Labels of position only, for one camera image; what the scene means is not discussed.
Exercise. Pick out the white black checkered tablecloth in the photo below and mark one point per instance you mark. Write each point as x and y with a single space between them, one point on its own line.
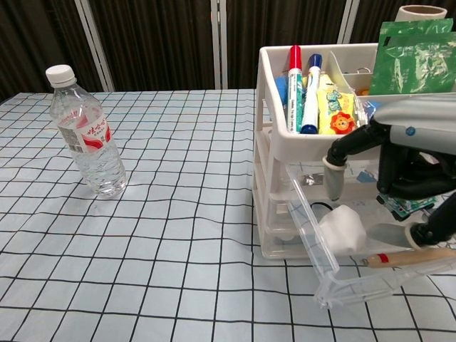
142 249

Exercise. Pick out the wooden stick with red band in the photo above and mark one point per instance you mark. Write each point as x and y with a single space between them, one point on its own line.
409 257

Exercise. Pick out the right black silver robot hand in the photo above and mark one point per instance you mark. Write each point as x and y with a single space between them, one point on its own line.
417 117

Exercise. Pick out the yellow lion snack packet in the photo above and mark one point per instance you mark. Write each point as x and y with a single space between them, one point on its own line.
336 110

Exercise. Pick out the red cap whiteboard marker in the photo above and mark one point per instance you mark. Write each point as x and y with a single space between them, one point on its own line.
295 89

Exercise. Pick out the green tea packet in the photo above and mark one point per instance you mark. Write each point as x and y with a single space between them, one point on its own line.
417 60

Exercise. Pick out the white plush ball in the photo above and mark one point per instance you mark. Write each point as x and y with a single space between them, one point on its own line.
343 229

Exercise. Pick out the dark folding screen partition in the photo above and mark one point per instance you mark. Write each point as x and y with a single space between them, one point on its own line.
160 42

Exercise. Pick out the white plastic drawer organizer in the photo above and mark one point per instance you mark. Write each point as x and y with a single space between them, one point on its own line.
270 149

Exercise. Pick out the clear plastic water bottle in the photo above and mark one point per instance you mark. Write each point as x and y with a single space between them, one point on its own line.
89 149

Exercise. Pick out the clear plastic tray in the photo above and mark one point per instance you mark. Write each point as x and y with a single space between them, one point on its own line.
320 249

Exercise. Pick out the blue cap whiteboard marker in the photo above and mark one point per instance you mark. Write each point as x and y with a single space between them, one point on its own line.
310 99

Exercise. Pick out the clear plastic storage box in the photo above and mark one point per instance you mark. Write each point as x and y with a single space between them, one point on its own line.
285 246

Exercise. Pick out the cardboard tape roll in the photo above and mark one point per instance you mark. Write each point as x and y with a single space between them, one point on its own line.
420 12

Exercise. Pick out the orange wrapped candy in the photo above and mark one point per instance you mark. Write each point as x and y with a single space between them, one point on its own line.
363 91

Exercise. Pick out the blue eraser block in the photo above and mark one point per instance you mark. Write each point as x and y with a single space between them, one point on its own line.
281 89

